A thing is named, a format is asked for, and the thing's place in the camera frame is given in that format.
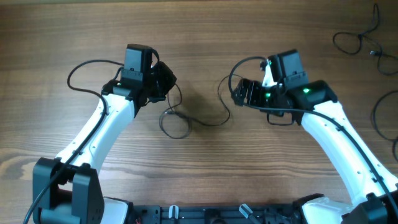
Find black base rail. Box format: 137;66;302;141
126;204;303;224

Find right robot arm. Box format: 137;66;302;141
229;49;397;223

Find black usb cables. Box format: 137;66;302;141
159;74;243;140

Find right camera black cable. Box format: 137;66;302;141
228;56;398;218

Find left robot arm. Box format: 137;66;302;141
24;44;177;224

